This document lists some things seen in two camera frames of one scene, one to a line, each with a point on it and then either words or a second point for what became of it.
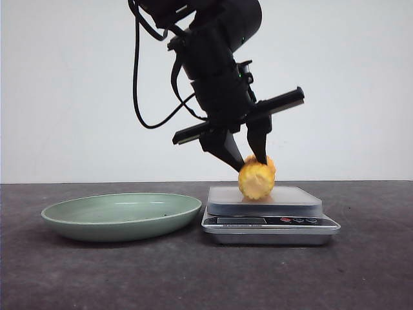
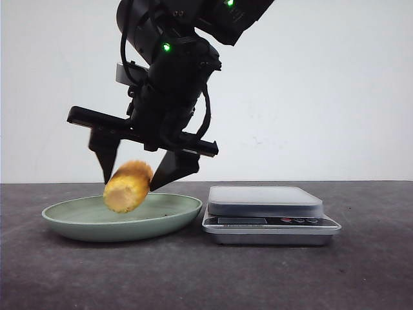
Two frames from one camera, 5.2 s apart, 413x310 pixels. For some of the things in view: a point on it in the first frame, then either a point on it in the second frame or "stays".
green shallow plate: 122,217 stays
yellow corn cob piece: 256,180 → 128,186
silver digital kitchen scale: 291,216 stays
